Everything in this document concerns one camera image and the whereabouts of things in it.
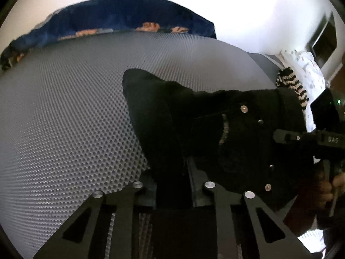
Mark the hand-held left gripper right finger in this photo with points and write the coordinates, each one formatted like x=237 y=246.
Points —
x=192 y=179

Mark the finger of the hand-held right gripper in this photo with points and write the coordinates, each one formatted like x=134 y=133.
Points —
x=288 y=136

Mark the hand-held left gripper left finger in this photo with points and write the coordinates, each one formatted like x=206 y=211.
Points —
x=149 y=197

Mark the black pants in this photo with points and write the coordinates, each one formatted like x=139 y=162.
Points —
x=215 y=108

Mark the person's right hand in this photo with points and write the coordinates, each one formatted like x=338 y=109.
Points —
x=324 y=190

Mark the brown wooden furniture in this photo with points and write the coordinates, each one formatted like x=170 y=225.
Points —
x=337 y=75

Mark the black and white striped cloth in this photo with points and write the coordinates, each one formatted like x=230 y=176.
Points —
x=295 y=86

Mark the white dotted cloth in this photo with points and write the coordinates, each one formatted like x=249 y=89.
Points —
x=310 y=70

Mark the grey mesh mattress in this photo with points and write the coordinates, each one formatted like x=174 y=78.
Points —
x=67 y=113

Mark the blue printed blanket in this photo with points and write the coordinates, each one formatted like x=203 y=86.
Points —
x=121 y=19

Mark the dark wall niche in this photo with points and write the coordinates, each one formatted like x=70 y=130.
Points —
x=326 y=43

